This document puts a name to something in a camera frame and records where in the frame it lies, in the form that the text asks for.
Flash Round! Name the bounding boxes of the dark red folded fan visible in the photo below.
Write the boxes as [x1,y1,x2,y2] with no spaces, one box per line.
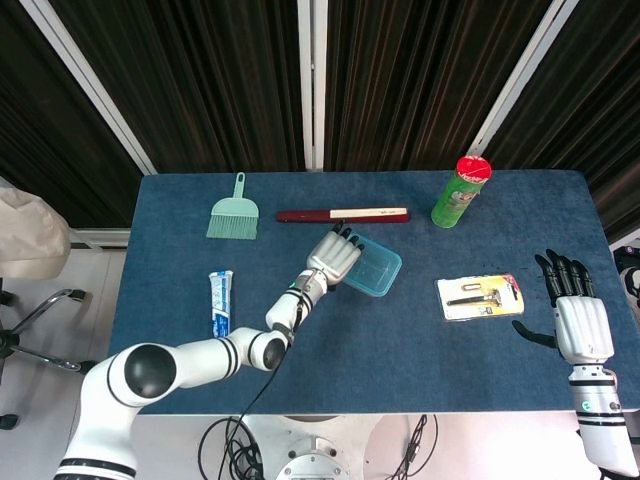
[275,207,412,225]

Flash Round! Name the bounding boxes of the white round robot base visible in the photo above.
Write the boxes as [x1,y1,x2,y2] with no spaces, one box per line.
[274,434,351,480]

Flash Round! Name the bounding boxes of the white blue toothpaste tube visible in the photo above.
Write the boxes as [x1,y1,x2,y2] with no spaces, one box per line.
[207,270,236,337]

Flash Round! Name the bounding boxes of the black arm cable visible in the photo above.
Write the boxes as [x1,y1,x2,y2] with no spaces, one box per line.
[234,294,306,419]

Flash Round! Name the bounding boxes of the dark brown curtain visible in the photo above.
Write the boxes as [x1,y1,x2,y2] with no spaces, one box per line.
[0,0,640,246]

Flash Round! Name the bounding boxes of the thin black floor cable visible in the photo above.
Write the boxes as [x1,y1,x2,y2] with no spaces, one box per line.
[384,413,441,480]

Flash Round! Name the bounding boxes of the blue table cloth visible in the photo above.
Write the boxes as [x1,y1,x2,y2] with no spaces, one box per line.
[95,169,640,417]

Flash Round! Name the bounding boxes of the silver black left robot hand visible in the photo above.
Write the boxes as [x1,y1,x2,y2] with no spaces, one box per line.
[305,219,366,287]

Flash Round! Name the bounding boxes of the green chips can red lid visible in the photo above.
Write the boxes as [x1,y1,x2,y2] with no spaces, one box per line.
[430,154,493,230]

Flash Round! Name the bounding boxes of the black coiled floor cable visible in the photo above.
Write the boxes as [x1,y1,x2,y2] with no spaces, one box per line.
[197,416,266,480]

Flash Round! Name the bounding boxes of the mint green hand brush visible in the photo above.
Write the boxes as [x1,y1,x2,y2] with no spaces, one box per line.
[205,172,261,241]

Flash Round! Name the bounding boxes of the white window frame post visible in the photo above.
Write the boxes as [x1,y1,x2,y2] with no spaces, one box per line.
[19,0,159,175]
[297,0,329,172]
[467,0,581,151]

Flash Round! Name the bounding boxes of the chrome base office chair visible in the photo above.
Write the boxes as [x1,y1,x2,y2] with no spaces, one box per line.
[0,287,99,431]

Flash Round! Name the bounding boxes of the razor in yellow blister pack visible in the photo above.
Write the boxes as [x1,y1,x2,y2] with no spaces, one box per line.
[435,273,526,322]

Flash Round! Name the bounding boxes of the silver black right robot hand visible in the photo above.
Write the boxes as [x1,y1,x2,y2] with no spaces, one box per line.
[511,248,615,362]

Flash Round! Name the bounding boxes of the beige cloth bundle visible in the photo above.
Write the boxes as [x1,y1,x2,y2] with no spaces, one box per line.
[0,174,72,280]

